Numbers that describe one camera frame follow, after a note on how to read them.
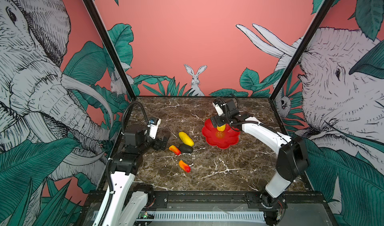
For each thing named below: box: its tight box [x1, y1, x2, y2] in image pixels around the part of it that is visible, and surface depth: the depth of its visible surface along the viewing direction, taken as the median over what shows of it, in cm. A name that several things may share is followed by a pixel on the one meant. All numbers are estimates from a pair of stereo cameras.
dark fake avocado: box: [179, 144, 194, 154], surface depth 91 cm
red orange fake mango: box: [169, 145, 182, 156], surface depth 91 cm
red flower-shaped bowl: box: [202, 118, 240, 149], surface depth 100 cm
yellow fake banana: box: [178, 131, 195, 147], surface depth 95 cm
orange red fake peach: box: [178, 160, 192, 173], surface depth 85 cm
